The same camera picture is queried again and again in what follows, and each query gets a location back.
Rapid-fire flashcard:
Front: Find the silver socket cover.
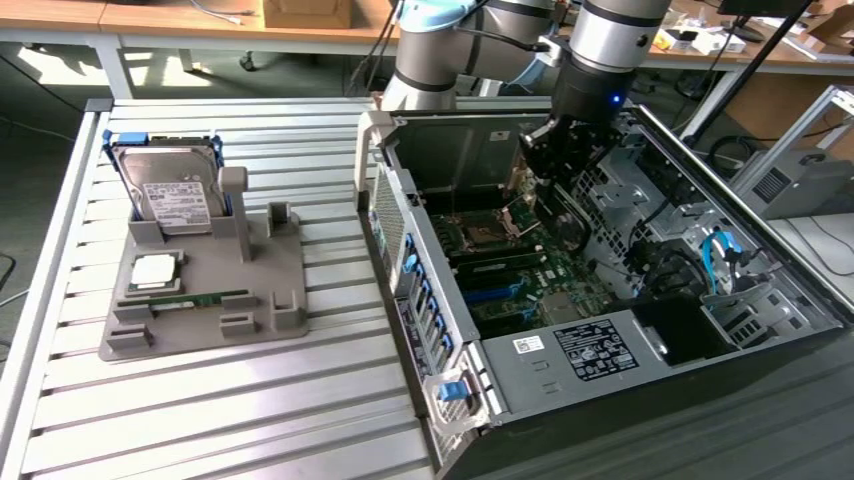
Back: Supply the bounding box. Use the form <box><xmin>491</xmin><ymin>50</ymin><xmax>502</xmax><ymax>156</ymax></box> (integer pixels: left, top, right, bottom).
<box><xmin>498</xmin><ymin>197</ymin><xmax>546</xmax><ymax>236</ymax></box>

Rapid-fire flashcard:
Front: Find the grey controller box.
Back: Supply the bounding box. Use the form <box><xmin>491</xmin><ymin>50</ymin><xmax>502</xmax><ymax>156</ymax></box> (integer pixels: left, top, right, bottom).
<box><xmin>730</xmin><ymin>148</ymin><xmax>854</xmax><ymax>221</ymax></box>

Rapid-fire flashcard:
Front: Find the wooden desk white frame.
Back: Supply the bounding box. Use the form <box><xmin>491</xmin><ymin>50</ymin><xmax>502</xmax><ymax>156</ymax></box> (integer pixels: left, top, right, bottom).
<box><xmin>639</xmin><ymin>0</ymin><xmax>854</xmax><ymax>79</ymax></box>
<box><xmin>0</xmin><ymin>0</ymin><xmax>402</xmax><ymax>101</ymax></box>

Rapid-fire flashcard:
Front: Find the green Dell motherboard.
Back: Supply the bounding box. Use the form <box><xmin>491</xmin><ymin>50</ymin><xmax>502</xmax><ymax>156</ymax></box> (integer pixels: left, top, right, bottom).
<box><xmin>426</xmin><ymin>199</ymin><xmax>622</xmax><ymax>341</ymax></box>

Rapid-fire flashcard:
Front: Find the white black small box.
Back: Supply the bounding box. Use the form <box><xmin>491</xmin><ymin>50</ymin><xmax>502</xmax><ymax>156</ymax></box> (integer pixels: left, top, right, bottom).
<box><xmin>658</xmin><ymin>27</ymin><xmax>699</xmax><ymax>51</ymax></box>

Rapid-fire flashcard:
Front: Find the silver disk bay tray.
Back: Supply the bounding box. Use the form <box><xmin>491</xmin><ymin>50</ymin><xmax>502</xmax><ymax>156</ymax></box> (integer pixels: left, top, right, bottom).
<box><xmin>699</xmin><ymin>282</ymin><xmax>813</xmax><ymax>351</ymax></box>

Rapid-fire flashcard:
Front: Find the silver chipset heat sink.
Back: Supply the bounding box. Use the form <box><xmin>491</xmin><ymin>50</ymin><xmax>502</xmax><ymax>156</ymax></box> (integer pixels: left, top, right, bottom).
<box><xmin>541</xmin><ymin>293</ymin><xmax>583</xmax><ymax>325</ymax></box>

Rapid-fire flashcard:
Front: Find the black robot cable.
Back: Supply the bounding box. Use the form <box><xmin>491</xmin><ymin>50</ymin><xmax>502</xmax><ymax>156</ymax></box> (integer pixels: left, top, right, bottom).
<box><xmin>457</xmin><ymin>0</ymin><xmax>555</xmax><ymax>54</ymax></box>

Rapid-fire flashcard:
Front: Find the open black silver PC case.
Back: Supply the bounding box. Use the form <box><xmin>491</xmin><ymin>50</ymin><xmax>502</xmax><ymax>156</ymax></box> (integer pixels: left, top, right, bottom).
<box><xmin>351</xmin><ymin>102</ymin><xmax>848</xmax><ymax>479</ymax></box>

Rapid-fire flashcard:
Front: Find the black monitor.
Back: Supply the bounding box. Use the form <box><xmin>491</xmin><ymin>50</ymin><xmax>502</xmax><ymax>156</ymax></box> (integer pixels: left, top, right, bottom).
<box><xmin>717</xmin><ymin>0</ymin><xmax>769</xmax><ymax>42</ymax></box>

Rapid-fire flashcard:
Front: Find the black graphics card metal bracket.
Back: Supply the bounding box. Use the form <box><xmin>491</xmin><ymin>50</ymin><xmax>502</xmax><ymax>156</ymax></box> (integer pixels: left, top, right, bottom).
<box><xmin>503</xmin><ymin>162</ymin><xmax>593</xmax><ymax>254</ymax></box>

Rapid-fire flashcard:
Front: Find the CPU socket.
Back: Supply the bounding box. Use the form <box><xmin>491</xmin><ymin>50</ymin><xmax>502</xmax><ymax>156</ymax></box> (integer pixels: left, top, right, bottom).
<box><xmin>457</xmin><ymin>212</ymin><xmax>519</xmax><ymax>251</ymax></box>

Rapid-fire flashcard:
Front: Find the light blue wire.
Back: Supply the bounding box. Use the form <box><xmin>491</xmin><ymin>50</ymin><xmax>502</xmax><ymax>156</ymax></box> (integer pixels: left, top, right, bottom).
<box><xmin>698</xmin><ymin>225</ymin><xmax>743</xmax><ymax>301</ymax></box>

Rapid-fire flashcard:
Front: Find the silver CPU chip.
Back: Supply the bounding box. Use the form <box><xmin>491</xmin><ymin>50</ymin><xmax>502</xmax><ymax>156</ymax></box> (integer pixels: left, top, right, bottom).
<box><xmin>130</xmin><ymin>253</ymin><xmax>186</xmax><ymax>292</ymax></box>

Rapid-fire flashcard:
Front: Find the silver disk bay cage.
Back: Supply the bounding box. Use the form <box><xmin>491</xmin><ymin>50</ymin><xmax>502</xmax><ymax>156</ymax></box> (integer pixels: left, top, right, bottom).
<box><xmin>579</xmin><ymin>149</ymin><xmax>669</xmax><ymax>241</ymax></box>

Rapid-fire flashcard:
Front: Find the black tripod pole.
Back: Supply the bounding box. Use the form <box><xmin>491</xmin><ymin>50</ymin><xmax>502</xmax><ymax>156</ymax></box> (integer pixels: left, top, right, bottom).
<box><xmin>679</xmin><ymin>0</ymin><xmax>824</xmax><ymax>146</ymax></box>

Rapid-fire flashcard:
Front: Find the green RAM stick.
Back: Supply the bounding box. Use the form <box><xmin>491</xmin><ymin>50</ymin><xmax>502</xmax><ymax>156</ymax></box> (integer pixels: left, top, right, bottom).
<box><xmin>143</xmin><ymin>290</ymin><xmax>248</xmax><ymax>309</ymax></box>

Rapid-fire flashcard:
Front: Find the silver hard disk white label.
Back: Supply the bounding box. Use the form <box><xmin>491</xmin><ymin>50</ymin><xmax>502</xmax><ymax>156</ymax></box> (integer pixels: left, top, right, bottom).
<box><xmin>110</xmin><ymin>142</ymin><xmax>222</xmax><ymax>236</ymax></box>

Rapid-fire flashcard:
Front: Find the blue plastic disk carrier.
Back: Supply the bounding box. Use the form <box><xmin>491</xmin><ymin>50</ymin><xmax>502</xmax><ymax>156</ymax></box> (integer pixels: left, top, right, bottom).
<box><xmin>100</xmin><ymin>128</ymin><xmax>232</xmax><ymax>224</ymax></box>

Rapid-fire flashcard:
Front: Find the aluminium profile frame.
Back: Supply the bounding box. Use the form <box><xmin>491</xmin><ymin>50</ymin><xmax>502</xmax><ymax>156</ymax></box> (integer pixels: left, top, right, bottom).
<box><xmin>766</xmin><ymin>83</ymin><xmax>854</xmax><ymax>161</ymax></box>

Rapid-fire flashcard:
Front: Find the grey power supply unit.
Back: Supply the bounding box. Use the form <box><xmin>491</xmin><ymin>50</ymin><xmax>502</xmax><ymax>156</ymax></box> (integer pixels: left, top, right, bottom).
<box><xmin>474</xmin><ymin>308</ymin><xmax>675</xmax><ymax>419</ymax></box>

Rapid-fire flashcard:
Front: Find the white cable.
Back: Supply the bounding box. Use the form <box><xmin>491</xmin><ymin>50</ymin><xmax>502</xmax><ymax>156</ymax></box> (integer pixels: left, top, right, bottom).
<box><xmin>188</xmin><ymin>0</ymin><xmax>259</xmax><ymax>24</ymax></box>

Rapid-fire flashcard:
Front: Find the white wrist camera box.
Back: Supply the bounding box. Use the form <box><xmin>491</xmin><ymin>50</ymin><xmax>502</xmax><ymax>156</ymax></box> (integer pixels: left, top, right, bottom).
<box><xmin>537</xmin><ymin>34</ymin><xmax>573</xmax><ymax>67</ymax></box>

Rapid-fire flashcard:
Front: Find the black wire bundle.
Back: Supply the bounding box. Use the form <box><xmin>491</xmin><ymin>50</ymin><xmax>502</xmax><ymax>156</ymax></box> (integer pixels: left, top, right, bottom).
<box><xmin>626</xmin><ymin>234</ymin><xmax>706</xmax><ymax>301</ymax></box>

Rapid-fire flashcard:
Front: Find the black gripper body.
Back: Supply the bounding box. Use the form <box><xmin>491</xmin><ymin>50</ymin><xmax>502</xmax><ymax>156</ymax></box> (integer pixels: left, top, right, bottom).
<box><xmin>550</xmin><ymin>61</ymin><xmax>637</xmax><ymax>127</ymax></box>

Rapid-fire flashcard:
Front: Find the grey plastic parts rack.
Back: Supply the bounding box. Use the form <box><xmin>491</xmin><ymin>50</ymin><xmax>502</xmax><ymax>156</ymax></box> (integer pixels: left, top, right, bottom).
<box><xmin>98</xmin><ymin>167</ymin><xmax>312</xmax><ymax>362</ymax></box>

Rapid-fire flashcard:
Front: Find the brown cardboard box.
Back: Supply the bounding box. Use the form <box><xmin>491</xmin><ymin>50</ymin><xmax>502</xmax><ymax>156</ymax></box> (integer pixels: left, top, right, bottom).
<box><xmin>260</xmin><ymin>0</ymin><xmax>354</xmax><ymax>29</ymax></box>
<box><xmin>804</xmin><ymin>7</ymin><xmax>854</xmax><ymax>59</ymax></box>

